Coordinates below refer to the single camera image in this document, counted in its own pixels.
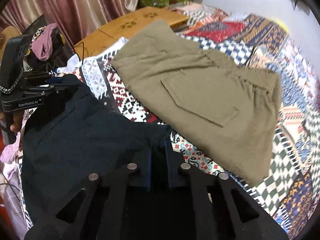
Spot striped maroon curtain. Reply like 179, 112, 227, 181
1, 0, 138, 46

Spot left hand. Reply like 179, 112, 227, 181
10, 110, 24, 133

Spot khaki folded pants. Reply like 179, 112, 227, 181
112, 20, 281, 186

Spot patchwork patterned bedsheet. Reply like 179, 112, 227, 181
21, 9, 319, 239

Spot pink purple cloth bundle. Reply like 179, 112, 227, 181
27, 23, 66, 61

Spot wooden folding lap table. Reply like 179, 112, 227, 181
74, 7, 189, 59

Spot dark navy pants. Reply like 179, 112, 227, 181
22, 75, 172, 228

